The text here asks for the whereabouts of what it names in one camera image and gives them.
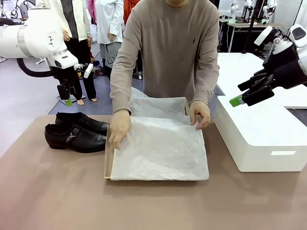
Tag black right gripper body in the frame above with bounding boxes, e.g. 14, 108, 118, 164
262, 43, 307, 90

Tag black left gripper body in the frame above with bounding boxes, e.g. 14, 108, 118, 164
52, 68, 80, 86

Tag black leather buckle shoe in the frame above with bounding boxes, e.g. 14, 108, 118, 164
44, 123, 107, 153

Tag white tissue paper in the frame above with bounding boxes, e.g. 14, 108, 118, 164
109, 87, 210, 182

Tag person's left forearm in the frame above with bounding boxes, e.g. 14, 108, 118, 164
189, 59, 220, 106

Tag person's right forearm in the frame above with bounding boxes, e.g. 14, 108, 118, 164
109, 59, 132, 115

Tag white plastic box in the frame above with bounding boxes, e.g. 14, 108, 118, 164
213, 95, 307, 173

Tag brown cardboard shoe box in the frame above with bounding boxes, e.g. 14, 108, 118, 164
103, 96, 209, 181

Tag person's right hand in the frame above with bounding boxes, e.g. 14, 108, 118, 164
108, 110, 133, 151

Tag person's left hand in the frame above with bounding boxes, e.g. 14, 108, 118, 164
189, 100, 212, 131

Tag grey-blue floor mat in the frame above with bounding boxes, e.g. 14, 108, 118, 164
47, 69, 225, 115

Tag white side table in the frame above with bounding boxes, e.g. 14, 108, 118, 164
216, 52, 307, 110

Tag colourful patterned fabric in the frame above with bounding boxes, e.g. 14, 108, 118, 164
90, 51, 106, 79

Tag black-framed background table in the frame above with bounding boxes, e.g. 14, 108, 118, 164
226, 22, 291, 54

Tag mannequin in cream jacket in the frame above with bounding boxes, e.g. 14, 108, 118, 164
37, 0, 98, 106

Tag black vertical pole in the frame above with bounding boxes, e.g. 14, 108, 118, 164
241, 0, 259, 54

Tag white label sticker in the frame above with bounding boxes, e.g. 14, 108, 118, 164
271, 150, 296, 157

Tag mannequin in white shirt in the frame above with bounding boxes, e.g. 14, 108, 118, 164
94, 0, 126, 82

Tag pink garment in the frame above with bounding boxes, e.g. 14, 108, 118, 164
87, 0, 97, 25

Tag mannequin in orange hoodie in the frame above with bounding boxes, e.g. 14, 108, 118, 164
123, 0, 135, 26

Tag person in beige sweater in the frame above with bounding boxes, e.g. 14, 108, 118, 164
109, 0, 220, 115

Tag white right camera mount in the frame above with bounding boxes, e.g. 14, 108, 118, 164
272, 35, 293, 55

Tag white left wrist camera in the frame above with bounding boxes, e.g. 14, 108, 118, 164
74, 63, 94, 79

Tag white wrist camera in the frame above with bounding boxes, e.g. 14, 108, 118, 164
253, 25, 273, 46
74, 63, 94, 79

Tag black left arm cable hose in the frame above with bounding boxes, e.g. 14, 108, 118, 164
16, 57, 60, 79

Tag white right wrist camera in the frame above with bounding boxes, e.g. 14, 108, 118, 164
253, 25, 273, 46

